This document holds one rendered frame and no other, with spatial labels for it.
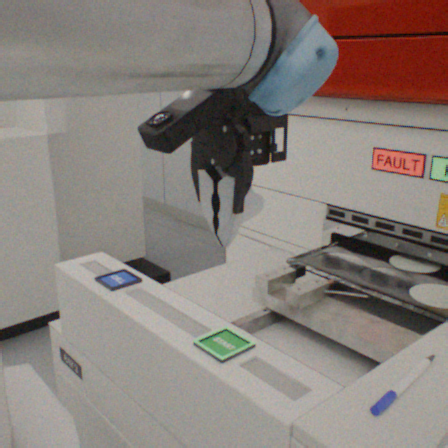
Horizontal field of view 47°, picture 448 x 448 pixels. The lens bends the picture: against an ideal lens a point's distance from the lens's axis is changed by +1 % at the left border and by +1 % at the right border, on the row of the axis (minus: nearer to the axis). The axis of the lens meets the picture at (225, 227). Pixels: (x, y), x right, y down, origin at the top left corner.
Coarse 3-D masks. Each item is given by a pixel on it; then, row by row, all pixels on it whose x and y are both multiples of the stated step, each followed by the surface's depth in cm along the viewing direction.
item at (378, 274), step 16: (352, 240) 119; (304, 256) 109; (320, 256) 110; (336, 256) 110; (352, 256) 110; (368, 256) 110; (384, 256) 110; (336, 272) 101; (352, 272) 101; (368, 272) 102; (384, 272) 102; (400, 272) 102; (416, 272) 102; (432, 272) 102; (384, 288) 95; (400, 288) 95; (416, 304) 89
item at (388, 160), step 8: (376, 152) 108; (384, 152) 106; (392, 152) 105; (400, 152) 104; (376, 160) 108; (384, 160) 107; (392, 160) 105; (400, 160) 104; (408, 160) 103; (416, 160) 102; (384, 168) 107; (392, 168) 106; (400, 168) 105; (408, 168) 103; (416, 168) 102
